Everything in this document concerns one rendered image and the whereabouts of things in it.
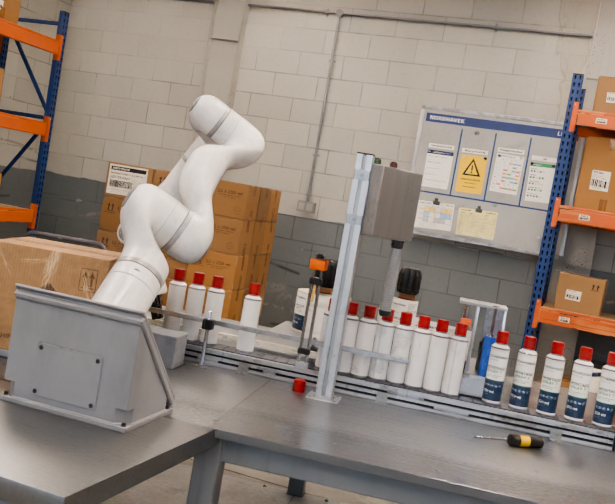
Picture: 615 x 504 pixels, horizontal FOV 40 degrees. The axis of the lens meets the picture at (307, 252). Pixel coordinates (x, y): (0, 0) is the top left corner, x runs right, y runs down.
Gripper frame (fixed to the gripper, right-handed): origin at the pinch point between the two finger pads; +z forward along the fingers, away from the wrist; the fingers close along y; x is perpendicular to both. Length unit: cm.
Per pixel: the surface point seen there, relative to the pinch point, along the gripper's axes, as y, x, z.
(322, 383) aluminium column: -17, -50, 26
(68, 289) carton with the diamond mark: -43.7, 4.6, -10.8
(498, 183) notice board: 430, -123, -40
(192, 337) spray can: -1.8, -10.4, 9.0
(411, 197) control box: -7, -81, -20
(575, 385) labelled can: -2, -116, 38
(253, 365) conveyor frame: -5.4, -28.4, 19.5
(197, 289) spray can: -2.3, -14.6, -4.7
